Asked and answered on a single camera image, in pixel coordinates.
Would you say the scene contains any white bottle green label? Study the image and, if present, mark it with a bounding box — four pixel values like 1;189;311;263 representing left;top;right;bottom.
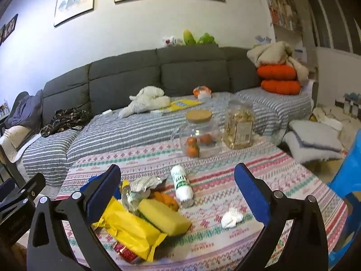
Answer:
170;165;195;208

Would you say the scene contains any white bookshelf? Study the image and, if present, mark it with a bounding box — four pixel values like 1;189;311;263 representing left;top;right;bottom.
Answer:
252;0;305;38

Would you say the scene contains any orange peel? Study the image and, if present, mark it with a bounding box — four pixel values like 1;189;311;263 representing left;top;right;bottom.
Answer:
154;191;180;212

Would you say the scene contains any patterned tablecloth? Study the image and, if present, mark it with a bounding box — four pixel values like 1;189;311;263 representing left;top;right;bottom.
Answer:
55;135;349;271

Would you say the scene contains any yellow corn plush toy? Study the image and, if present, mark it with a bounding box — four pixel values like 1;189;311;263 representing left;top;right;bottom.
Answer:
183;29;197;46

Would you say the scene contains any yellow snack packet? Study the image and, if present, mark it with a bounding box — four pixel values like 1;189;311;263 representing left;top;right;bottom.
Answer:
92;197;168;262

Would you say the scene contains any blue plastic stool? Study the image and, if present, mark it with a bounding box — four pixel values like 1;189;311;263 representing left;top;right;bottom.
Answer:
327;130;361;271

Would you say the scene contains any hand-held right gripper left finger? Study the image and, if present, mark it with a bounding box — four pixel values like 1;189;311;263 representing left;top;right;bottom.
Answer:
27;164;123;271

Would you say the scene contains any dark blue jacket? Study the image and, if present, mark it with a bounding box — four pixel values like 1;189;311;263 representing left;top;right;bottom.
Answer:
6;90;44;129

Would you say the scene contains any beige dotted pillow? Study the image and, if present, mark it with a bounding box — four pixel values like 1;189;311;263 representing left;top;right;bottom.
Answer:
4;126;32;150

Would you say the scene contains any white plush toy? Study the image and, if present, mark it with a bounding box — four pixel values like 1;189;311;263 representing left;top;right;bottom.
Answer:
162;35;184;47

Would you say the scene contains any clear plastic snack jar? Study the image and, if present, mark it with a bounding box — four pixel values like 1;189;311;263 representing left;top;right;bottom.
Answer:
223;100;256;150

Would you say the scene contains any white plastic bag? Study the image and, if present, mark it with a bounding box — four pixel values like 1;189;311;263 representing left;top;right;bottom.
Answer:
310;107;343;132

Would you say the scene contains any orange pumpkin cushion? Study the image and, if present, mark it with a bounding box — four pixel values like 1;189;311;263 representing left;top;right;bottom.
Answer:
260;79;302;95
256;65;299;81

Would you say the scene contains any yellow book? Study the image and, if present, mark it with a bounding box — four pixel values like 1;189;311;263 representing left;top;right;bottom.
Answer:
152;99;204;115

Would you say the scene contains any green plush toy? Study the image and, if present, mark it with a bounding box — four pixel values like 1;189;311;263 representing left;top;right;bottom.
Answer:
197;33;219;46

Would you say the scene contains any grey striped sofa cover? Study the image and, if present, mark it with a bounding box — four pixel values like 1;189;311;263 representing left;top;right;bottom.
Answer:
23;89;313;187

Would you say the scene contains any beige fleece blanket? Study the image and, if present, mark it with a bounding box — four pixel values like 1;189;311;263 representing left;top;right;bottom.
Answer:
247;41;310;86

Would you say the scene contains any orange plastic bag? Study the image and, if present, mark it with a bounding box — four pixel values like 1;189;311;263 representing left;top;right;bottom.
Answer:
192;85;213;100

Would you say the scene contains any yellow sponge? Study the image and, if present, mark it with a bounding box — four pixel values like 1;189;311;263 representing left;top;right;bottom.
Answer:
138;198;192;236

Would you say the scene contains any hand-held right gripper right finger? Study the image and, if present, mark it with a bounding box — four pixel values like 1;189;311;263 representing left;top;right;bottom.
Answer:
234;162;330;271

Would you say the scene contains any cream quilted throw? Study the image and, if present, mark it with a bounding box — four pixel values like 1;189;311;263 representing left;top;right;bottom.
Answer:
0;135;40;163

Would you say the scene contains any framed mountain picture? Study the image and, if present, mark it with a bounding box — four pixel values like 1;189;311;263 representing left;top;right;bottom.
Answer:
53;0;97;27

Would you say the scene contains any dark plaid shirt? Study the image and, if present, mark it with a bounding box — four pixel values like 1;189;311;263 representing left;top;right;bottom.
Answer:
40;108;93;138

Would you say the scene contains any white tissue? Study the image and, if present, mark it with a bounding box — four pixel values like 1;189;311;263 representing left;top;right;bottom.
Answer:
221;207;243;228

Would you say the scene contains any silver wrapper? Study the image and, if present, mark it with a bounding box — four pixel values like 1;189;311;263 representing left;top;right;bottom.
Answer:
130;175;162;192

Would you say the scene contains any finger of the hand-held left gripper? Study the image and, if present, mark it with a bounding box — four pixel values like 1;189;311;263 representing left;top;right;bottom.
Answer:
11;172;46;208
0;178;16;202

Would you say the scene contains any tissue box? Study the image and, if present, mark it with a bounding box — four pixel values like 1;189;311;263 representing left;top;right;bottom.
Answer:
254;35;272;47

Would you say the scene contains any white plush dog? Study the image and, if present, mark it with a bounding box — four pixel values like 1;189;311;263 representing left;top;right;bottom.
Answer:
118;86;171;118

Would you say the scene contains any grey floor cushion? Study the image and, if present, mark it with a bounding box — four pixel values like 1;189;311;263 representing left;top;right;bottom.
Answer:
283;131;345;164
288;119;343;151

